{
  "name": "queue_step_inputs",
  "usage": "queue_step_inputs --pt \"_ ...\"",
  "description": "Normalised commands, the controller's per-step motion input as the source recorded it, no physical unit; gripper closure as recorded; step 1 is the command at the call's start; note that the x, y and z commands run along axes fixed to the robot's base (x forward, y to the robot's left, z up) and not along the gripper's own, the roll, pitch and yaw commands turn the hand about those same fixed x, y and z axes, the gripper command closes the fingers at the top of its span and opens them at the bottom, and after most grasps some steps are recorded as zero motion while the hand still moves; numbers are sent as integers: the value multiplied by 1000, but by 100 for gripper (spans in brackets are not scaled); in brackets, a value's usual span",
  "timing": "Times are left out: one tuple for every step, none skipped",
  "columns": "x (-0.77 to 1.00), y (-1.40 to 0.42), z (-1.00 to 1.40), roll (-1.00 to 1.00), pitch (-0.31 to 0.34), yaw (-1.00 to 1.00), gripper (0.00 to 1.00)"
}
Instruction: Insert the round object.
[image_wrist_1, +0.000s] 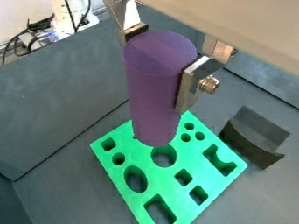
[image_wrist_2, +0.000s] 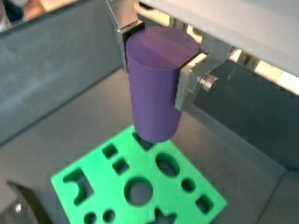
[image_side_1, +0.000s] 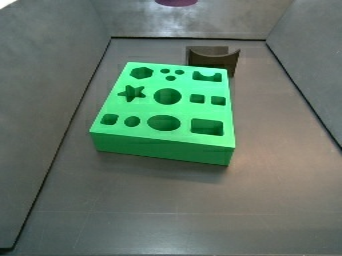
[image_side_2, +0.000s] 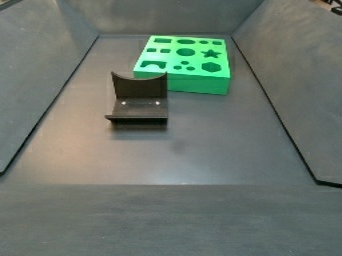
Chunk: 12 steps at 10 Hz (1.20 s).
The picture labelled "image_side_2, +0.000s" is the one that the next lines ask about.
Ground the black cradle holder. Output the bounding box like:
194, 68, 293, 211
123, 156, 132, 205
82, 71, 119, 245
106, 72, 168, 122

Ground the green shape sorter block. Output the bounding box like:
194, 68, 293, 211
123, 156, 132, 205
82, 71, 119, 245
134, 35, 231, 95

